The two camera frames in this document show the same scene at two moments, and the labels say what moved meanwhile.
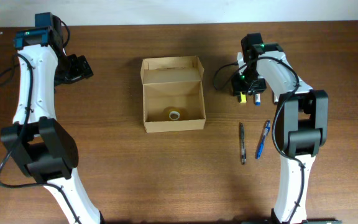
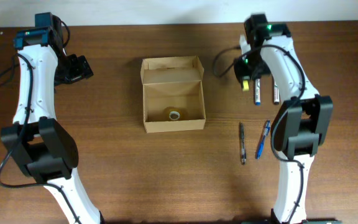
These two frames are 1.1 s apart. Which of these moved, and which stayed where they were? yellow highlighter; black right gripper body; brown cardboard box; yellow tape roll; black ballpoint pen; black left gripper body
Moved: black right gripper body; yellow highlighter
Stayed: yellow tape roll; black ballpoint pen; black left gripper body; brown cardboard box
